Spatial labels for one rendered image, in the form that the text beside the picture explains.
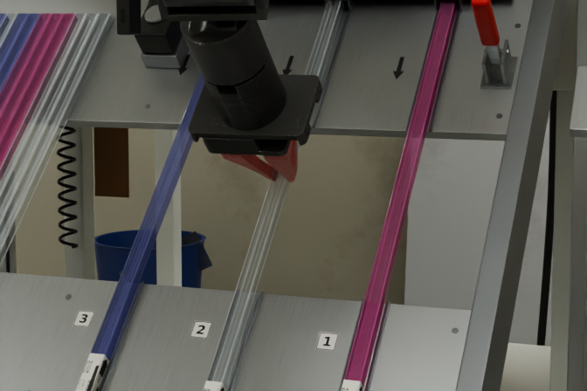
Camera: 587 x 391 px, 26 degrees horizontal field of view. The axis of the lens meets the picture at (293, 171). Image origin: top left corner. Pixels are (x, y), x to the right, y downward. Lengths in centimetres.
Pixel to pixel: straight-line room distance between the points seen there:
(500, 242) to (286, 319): 18
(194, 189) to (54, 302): 305
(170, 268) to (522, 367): 57
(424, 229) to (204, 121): 258
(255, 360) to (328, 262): 304
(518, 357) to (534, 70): 72
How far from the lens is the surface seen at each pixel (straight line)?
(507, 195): 106
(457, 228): 360
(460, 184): 360
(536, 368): 174
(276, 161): 105
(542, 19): 118
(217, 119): 105
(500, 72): 116
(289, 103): 104
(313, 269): 408
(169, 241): 197
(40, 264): 444
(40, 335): 112
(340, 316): 103
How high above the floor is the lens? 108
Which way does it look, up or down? 7 degrees down
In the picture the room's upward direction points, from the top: straight up
